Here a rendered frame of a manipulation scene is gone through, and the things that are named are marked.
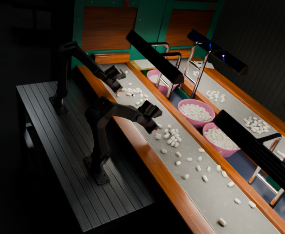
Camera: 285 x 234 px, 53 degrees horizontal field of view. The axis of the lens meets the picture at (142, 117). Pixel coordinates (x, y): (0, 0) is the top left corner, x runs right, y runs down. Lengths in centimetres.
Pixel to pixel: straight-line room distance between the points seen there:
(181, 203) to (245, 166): 63
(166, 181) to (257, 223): 47
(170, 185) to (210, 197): 22
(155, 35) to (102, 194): 147
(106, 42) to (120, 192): 123
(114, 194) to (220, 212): 52
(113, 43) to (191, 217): 146
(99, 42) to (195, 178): 125
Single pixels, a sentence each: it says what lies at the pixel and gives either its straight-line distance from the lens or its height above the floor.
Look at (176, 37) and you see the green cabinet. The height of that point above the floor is 96.
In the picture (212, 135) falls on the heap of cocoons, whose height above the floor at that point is 74.
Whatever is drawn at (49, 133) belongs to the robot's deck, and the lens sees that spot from 176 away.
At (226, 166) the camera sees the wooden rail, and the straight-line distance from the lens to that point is 169.
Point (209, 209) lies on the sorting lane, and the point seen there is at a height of 74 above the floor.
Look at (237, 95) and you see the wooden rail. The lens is 243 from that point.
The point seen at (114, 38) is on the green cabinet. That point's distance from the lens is 230.
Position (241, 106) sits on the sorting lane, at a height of 74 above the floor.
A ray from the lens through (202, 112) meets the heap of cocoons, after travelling 210.
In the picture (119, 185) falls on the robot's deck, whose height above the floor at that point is 67.
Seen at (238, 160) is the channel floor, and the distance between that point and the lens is 192.
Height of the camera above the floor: 184
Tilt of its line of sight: 36 degrees down
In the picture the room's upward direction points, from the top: 14 degrees clockwise
